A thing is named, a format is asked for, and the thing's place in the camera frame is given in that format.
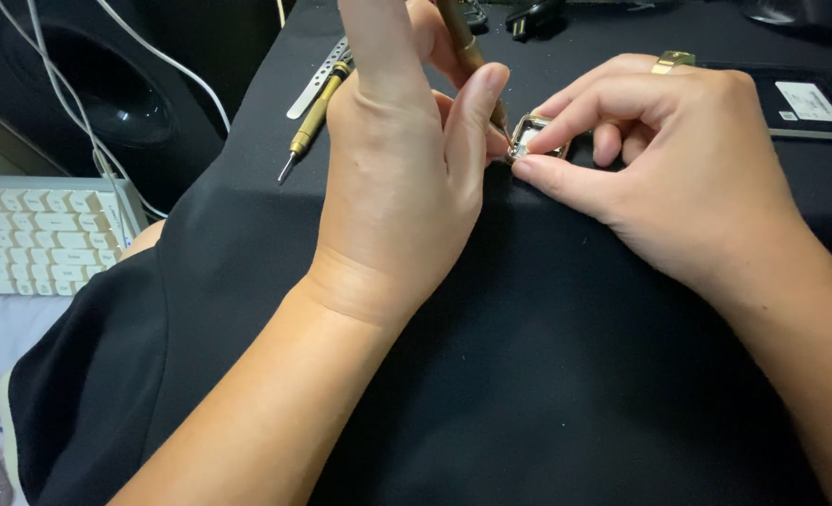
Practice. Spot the person's right hand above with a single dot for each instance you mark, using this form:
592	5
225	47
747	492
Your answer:
697	161

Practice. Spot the person's left hand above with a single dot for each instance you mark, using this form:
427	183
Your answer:
387	197

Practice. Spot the gold square watch case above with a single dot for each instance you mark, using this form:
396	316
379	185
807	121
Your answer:
521	133

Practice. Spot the gold precision screwdriver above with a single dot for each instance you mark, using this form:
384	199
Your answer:
314	116
466	49

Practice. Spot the gold watch band piece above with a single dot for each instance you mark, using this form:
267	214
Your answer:
671	61

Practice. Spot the black box with white label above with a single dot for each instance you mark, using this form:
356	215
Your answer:
820	105

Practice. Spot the perforated silver metal strip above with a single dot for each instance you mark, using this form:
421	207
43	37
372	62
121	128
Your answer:
315	81

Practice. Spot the black rounded object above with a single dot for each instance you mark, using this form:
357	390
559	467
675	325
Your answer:
802	14

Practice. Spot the small black tool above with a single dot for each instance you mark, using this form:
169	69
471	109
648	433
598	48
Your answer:
475	12

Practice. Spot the black power plug adapter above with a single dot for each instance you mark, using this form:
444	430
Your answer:
532	15

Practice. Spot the black cloth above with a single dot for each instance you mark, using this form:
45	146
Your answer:
542	393

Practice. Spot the black loudspeaker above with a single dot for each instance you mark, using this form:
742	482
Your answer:
120	98

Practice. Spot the white keyboard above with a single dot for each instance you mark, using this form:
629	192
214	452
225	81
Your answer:
36	235

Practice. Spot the pale printed desk mat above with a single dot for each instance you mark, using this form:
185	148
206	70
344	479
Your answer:
1	337

